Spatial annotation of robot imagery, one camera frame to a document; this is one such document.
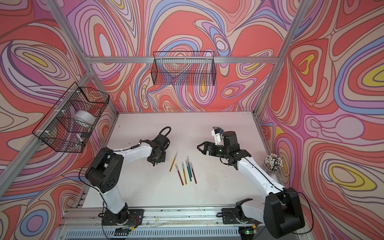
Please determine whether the green capped knife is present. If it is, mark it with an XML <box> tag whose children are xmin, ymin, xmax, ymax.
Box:
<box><xmin>186</xmin><ymin>160</ymin><xmax>192</xmax><ymax>182</ymax></box>

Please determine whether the red capped knife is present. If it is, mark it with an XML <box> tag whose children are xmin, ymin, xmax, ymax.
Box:
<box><xmin>175</xmin><ymin>164</ymin><xmax>184</xmax><ymax>186</ymax></box>
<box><xmin>190</xmin><ymin>162</ymin><xmax>197</xmax><ymax>184</ymax></box>

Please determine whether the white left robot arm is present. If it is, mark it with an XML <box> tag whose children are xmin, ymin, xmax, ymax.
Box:
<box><xmin>85</xmin><ymin>134</ymin><xmax>170</xmax><ymax>225</ymax></box>

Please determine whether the yellow capped knife angled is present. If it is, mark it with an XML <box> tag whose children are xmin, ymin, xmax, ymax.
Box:
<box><xmin>169</xmin><ymin>151</ymin><xmax>178</xmax><ymax>172</ymax></box>

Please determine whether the yellow capped knife middle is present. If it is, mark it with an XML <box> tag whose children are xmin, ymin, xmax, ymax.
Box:
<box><xmin>182</xmin><ymin>162</ymin><xmax>188</xmax><ymax>185</ymax></box>

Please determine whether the white tape roll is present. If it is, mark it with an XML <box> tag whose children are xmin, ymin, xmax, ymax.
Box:
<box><xmin>72</xmin><ymin>110</ymin><xmax>96</xmax><ymax>128</ymax></box>

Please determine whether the clear cup of craft knives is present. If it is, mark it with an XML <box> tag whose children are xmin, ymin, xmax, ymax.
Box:
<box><xmin>264</xmin><ymin>154</ymin><xmax>283</xmax><ymax>173</ymax></box>

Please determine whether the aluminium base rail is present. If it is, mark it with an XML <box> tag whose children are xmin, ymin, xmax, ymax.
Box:
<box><xmin>53</xmin><ymin>205</ymin><xmax>273</xmax><ymax>240</ymax></box>

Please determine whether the black wire basket left wall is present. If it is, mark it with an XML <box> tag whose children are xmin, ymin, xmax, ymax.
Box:
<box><xmin>33</xmin><ymin>83</ymin><xmax>110</xmax><ymax>153</ymax></box>

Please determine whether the blue capped knife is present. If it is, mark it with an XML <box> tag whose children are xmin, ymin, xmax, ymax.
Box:
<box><xmin>187</xmin><ymin>156</ymin><xmax>192</xmax><ymax>181</ymax></box>

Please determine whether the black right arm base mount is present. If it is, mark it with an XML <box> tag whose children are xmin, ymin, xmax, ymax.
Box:
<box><xmin>216</xmin><ymin>198</ymin><xmax>265</xmax><ymax>226</ymax></box>

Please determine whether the black wire basket wall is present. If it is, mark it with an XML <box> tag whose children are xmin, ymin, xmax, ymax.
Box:
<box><xmin>33</xmin><ymin>83</ymin><xmax>110</xmax><ymax>153</ymax></box>
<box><xmin>151</xmin><ymin>51</ymin><xmax>217</xmax><ymax>87</ymax></box>

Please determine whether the red capped knife right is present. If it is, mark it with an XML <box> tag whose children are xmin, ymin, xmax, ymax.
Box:
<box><xmin>190</xmin><ymin>162</ymin><xmax>197</xmax><ymax>184</ymax></box>

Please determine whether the black wire basket back wall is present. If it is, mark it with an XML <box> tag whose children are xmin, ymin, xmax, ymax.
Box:
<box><xmin>151</xmin><ymin>51</ymin><xmax>217</xmax><ymax>87</ymax></box>

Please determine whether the red capped knife left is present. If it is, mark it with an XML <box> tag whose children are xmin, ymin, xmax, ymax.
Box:
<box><xmin>175</xmin><ymin>164</ymin><xmax>184</xmax><ymax>186</ymax></box>

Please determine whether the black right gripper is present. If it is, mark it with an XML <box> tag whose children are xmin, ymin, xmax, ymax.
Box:
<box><xmin>197</xmin><ymin>141</ymin><xmax>230</xmax><ymax>158</ymax></box>

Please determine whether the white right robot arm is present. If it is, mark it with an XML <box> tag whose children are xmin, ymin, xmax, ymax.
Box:
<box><xmin>197</xmin><ymin>130</ymin><xmax>305</xmax><ymax>239</ymax></box>

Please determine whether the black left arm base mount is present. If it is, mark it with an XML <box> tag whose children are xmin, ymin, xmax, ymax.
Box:
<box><xmin>98</xmin><ymin>204</ymin><xmax>145</xmax><ymax>227</ymax></box>

